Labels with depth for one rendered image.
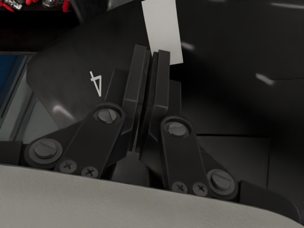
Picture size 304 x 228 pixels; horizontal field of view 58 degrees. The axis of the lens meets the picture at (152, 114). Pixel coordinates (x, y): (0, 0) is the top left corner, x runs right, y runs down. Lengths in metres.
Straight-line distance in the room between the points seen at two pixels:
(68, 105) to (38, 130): 0.94
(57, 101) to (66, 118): 0.01
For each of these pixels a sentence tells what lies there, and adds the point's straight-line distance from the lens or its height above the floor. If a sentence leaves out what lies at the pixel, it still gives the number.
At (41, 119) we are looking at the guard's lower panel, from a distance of 1.15.
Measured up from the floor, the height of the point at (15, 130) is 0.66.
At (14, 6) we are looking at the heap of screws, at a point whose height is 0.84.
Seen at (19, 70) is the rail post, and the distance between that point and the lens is 0.79.
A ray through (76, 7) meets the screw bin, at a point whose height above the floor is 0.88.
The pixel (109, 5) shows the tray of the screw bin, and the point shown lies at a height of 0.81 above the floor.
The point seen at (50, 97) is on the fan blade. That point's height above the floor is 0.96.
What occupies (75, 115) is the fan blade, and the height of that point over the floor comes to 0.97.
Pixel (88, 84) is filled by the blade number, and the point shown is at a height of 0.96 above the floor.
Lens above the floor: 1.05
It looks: 30 degrees down
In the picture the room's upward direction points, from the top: 172 degrees counter-clockwise
